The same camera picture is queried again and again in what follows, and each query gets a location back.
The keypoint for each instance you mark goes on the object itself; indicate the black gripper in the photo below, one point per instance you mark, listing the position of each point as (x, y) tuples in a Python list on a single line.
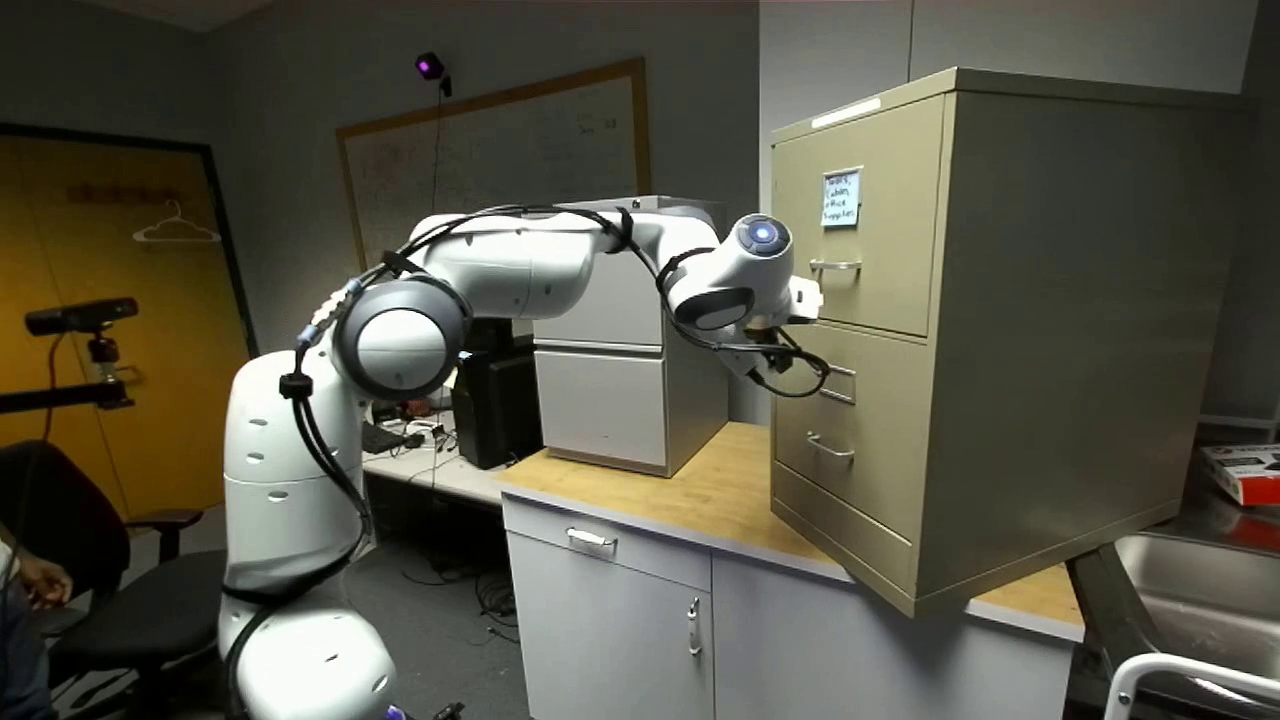
[(782, 351)]

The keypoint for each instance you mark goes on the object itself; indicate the beige drawer with label holder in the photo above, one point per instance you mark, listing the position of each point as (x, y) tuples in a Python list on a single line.
[(880, 424)]

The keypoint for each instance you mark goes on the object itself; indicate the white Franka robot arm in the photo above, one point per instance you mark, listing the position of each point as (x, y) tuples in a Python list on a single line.
[(281, 466)]

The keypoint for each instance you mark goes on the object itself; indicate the beige drawer with paper label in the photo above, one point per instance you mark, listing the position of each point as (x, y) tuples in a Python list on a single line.
[(895, 253)]

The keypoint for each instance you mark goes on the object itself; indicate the gray lateral file cabinet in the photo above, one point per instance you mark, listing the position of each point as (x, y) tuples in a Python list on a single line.
[(613, 403)]

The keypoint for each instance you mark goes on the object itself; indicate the beige metal file cabinet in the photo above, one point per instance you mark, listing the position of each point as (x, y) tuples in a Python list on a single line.
[(1081, 333)]

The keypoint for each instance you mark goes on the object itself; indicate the gray base cabinet wooden top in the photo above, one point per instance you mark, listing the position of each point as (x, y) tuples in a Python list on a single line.
[(627, 624)]

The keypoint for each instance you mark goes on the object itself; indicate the bystander hand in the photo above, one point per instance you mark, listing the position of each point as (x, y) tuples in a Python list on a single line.
[(41, 582)]

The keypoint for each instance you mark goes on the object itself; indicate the white paper label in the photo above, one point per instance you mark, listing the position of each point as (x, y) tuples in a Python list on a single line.
[(842, 196)]

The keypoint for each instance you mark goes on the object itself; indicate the black computer box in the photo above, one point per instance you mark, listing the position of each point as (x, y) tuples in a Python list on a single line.
[(497, 403)]

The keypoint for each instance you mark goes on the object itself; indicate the white desk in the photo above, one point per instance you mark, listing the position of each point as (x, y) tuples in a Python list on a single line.
[(427, 466)]

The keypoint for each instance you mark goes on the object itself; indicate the stainless steel sink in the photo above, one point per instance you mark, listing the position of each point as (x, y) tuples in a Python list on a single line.
[(1200, 584)]

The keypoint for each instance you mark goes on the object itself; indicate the red box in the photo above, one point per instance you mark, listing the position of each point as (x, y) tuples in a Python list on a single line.
[(1247, 478)]

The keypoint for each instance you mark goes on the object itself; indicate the white clothes hanger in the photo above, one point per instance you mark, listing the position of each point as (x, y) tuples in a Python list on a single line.
[(174, 232)]

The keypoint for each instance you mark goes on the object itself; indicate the yellow door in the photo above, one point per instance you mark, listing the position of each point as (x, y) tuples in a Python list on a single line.
[(123, 372)]

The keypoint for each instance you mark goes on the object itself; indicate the black office chair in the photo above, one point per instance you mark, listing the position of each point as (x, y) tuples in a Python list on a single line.
[(123, 614)]

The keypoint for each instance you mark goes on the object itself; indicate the blue jeans leg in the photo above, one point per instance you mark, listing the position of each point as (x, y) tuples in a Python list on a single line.
[(20, 660)]

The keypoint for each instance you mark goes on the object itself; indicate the silver label holder frame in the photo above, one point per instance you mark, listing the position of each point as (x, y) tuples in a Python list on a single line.
[(838, 385)]

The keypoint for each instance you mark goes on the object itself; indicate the whiteboard with wooden frame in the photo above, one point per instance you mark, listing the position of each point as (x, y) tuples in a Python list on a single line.
[(533, 144)]

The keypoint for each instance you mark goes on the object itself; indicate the wall camera purple light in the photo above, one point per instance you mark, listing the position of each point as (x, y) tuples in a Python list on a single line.
[(432, 65)]

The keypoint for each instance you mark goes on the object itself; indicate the white metal tube frame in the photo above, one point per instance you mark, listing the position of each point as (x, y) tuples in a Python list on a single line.
[(1175, 671)]

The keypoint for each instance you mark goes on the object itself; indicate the black camera on stand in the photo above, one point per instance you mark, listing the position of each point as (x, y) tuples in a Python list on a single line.
[(83, 317)]

